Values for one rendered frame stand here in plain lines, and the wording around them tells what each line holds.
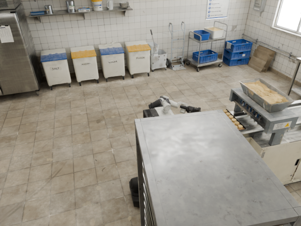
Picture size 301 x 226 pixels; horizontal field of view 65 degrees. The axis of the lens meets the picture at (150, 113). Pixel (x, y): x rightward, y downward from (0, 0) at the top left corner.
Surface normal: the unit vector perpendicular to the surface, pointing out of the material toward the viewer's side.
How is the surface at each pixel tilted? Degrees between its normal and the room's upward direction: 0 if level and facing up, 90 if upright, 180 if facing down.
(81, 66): 92
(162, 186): 0
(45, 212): 0
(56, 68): 92
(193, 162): 0
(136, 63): 92
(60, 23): 90
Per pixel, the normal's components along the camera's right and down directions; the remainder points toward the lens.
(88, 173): -0.01, -0.84
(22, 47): 0.30, 0.52
